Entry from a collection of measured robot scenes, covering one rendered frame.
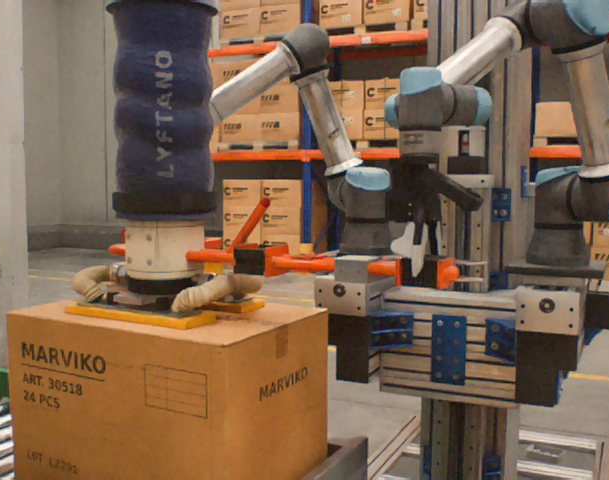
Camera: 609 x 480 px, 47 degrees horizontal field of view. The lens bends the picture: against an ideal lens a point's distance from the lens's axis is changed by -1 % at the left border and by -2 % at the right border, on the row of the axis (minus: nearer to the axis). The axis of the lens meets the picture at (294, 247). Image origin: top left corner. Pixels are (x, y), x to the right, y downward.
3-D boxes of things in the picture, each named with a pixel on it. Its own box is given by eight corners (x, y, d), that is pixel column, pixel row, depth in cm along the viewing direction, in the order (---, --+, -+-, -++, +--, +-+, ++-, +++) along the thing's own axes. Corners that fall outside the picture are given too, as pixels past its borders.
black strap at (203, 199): (90, 210, 151) (89, 192, 151) (161, 206, 171) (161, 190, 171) (171, 213, 140) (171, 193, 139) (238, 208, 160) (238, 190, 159)
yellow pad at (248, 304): (124, 300, 170) (124, 280, 169) (152, 295, 178) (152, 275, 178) (241, 315, 153) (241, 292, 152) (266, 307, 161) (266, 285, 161)
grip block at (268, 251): (230, 275, 142) (230, 246, 141) (257, 269, 150) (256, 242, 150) (265, 278, 138) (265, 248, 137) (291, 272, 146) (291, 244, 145)
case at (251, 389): (13, 483, 159) (4, 311, 155) (133, 431, 193) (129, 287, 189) (228, 555, 129) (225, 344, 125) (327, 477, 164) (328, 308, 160)
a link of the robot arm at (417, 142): (446, 133, 127) (432, 129, 120) (446, 158, 127) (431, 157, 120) (407, 134, 130) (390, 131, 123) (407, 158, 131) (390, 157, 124)
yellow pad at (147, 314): (63, 313, 153) (62, 291, 153) (97, 306, 162) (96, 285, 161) (186, 331, 136) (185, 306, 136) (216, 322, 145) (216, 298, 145)
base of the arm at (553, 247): (529, 258, 181) (530, 219, 180) (591, 261, 175) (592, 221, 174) (521, 264, 168) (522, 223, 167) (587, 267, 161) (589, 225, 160)
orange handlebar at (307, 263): (71, 255, 167) (70, 240, 167) (155, 244, 193) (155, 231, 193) (453, 285, 121) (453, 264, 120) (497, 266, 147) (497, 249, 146)
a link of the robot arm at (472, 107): (452, 90, 139) (411, 85, 133) (496, 84, 130) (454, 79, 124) (452, 130, 140) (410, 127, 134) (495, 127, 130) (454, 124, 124)
